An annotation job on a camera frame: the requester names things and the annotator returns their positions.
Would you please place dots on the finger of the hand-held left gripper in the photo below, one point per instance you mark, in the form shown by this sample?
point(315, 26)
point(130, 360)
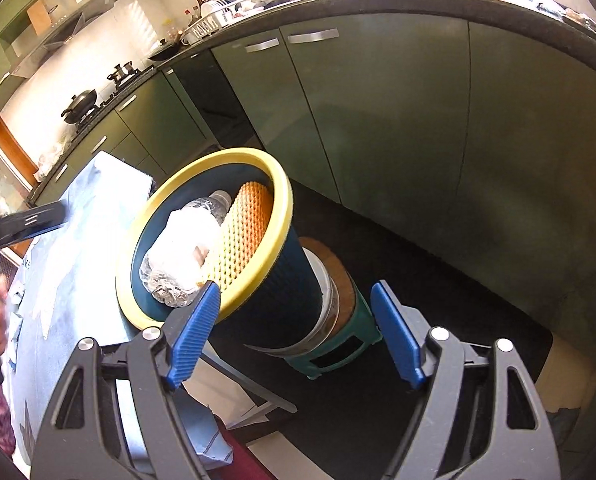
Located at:
point(22, 222)

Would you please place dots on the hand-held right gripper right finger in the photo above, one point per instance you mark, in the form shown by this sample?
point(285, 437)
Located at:
point(393, 332)

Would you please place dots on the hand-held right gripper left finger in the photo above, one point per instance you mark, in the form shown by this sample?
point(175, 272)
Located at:
point(192, 332)

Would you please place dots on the clear plastic water bottle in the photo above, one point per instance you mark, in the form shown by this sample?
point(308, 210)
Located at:
point(162, 280)

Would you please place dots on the dark bin with yellow rim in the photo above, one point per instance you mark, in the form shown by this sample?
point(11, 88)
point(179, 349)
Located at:
point(273, 300)

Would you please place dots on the white paper towel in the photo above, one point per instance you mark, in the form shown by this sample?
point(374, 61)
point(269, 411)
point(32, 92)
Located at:
point(182, 240)

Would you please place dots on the orange foam net sleeve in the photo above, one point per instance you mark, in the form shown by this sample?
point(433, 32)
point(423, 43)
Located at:
point(243, 235)

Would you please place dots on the teal plastic stool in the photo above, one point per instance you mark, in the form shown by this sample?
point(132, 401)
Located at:
point(348, 340)

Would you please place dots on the blue printed tablecloth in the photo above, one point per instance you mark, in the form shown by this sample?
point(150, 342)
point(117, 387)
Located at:
point(77, 240)

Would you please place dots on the crumpled plastic bags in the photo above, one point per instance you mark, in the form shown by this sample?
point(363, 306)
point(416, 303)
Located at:
point(50, 162)

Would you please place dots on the translucent round container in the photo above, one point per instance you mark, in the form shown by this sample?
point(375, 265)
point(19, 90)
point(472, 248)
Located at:
point(325, 310)

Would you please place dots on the black wok with lid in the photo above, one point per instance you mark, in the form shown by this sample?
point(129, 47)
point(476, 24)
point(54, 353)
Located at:
point(79, 105)

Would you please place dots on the black gas stove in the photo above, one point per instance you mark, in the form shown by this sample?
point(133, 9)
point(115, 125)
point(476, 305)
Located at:
point(117, 95)

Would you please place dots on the flat cardboard sheet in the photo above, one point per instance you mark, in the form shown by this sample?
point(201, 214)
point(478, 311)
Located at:
point(570, 370)

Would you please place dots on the steel range hood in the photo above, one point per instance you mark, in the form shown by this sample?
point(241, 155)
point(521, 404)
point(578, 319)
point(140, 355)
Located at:
point(62, 32)

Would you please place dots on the brown cardboard box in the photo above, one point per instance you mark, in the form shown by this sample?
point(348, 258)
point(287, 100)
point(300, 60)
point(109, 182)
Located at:
point(38, 16)

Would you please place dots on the green base cabinets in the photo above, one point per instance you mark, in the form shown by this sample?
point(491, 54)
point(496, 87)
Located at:
point(403, 110)

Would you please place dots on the black frying pan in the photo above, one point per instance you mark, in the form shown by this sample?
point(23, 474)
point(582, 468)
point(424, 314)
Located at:
point(163, 50)

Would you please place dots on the black built-in appliance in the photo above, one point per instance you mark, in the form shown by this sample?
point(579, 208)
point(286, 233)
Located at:
point(212, 95)

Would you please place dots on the white dish rack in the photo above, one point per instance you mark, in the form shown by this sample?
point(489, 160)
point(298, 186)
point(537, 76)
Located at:
point(207, 25)

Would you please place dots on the group of sauce bottles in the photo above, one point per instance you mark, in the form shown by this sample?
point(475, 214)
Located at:
point(195, 10)

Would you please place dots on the stack of white plates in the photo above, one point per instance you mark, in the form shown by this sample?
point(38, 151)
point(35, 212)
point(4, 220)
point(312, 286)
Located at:
point(211, 8)

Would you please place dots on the grey folding table frame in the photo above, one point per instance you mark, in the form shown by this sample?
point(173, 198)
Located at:
point(248, 380)

